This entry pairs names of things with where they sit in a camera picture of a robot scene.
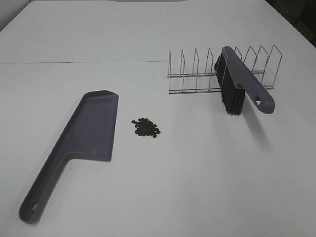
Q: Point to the purple hand brush black bristles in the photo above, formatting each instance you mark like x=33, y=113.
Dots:
x=236, y=81

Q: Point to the pile of coffee beans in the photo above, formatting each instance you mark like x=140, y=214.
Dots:
x=145, y=127

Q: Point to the purple plastic dustpan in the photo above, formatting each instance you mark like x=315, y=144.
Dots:
x=89, y=134

